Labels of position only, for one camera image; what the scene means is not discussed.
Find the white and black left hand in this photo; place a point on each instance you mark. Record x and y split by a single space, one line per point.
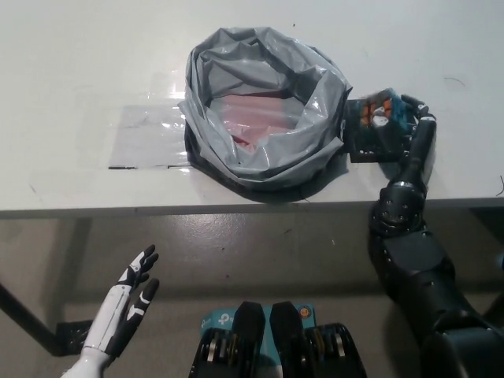
114 315

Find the grey plastic bag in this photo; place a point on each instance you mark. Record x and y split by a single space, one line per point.
220 161

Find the blue Rubik's cube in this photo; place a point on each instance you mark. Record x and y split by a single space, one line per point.
378 110

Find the black table foot plate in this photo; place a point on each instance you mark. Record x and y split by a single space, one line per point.
75 338

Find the black table leg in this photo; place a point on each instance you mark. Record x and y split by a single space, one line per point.
27 315

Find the teal TP-Link box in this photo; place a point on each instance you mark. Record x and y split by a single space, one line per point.
214 321

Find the black ribbed left body block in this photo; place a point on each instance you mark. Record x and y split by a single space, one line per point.
250 323

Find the black ribbed body block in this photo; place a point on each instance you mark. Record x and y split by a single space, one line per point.
250 323
283 323

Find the black ribbed right body block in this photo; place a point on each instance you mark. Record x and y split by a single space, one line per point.
283 323

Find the clear plastic tape sheet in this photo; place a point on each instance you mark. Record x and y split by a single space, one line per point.
145 138

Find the pink plastic sheet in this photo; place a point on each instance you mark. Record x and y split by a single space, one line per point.
252 118

